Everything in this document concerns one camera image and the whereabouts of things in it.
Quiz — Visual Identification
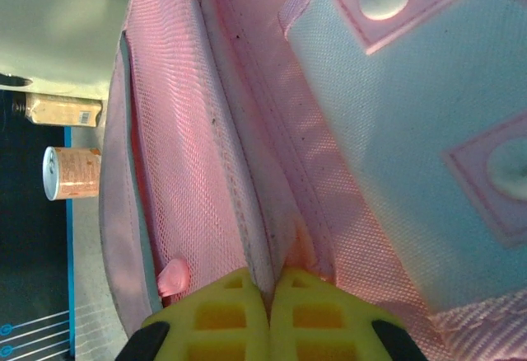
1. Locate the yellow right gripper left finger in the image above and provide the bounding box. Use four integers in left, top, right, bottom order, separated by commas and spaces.
121, 265, 271, 361

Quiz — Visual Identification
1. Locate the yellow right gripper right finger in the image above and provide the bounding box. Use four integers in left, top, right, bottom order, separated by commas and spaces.
269, 265, 431, 361

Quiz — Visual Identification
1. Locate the pink student backpack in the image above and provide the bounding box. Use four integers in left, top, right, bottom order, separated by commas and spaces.
98, 0, 527, 361

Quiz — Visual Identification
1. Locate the small beige bottle black cap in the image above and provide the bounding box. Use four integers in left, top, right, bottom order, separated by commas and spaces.
12, 91, 104, 128

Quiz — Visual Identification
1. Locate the cream knife block orange top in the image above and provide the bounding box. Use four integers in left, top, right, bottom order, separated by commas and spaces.
0, 0, 139, 101

